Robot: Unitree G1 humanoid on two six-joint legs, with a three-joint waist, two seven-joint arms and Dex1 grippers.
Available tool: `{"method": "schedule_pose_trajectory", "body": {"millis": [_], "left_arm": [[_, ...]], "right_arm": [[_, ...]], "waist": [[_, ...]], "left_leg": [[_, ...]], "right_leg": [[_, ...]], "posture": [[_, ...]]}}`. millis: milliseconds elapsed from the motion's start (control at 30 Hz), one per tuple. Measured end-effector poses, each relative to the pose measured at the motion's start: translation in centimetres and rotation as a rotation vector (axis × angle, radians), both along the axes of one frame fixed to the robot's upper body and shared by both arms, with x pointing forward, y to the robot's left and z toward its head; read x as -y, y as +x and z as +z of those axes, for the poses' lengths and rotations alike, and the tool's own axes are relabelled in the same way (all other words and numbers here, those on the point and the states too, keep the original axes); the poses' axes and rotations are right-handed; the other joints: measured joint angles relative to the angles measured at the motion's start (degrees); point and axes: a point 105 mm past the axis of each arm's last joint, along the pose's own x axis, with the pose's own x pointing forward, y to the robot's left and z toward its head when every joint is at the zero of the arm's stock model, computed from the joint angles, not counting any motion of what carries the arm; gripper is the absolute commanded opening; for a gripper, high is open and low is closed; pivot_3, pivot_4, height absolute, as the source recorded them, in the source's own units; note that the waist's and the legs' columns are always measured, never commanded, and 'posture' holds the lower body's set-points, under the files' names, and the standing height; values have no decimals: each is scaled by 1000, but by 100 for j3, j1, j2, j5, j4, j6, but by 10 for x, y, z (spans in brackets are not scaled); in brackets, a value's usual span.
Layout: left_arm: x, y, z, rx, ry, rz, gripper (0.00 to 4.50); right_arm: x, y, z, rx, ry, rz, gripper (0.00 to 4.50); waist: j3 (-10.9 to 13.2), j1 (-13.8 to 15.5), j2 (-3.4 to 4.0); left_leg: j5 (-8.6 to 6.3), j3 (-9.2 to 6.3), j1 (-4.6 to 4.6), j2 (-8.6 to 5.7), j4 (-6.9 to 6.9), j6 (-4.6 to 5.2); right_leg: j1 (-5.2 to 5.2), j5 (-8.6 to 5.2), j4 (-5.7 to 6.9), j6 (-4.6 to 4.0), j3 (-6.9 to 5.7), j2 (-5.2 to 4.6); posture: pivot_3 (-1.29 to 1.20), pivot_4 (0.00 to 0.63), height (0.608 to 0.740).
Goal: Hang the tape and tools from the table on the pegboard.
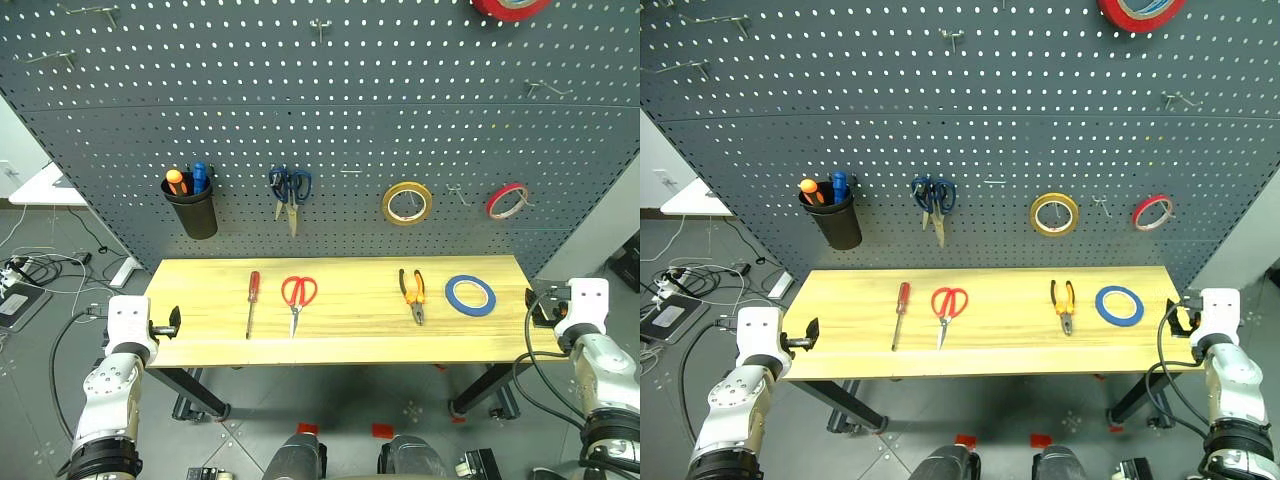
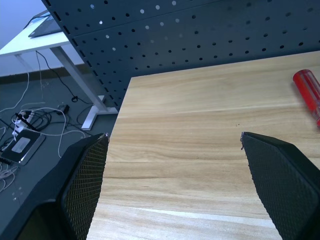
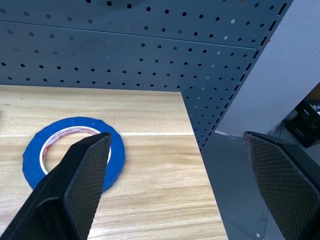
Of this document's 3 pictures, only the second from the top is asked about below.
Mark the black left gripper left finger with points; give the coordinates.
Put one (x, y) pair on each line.
(75, 185)

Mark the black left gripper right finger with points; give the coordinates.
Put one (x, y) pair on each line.
(280, 180)

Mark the dark pegboard panel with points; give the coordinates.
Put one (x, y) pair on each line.
(190, 40)

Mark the grey flat electronic box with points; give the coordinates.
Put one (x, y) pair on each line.
(22, 147)

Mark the white power strip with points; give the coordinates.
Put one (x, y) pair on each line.
(23, 123)

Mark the white desk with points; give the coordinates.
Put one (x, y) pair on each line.
(55, 65)

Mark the dark laptop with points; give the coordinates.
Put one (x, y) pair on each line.
(43, 24)

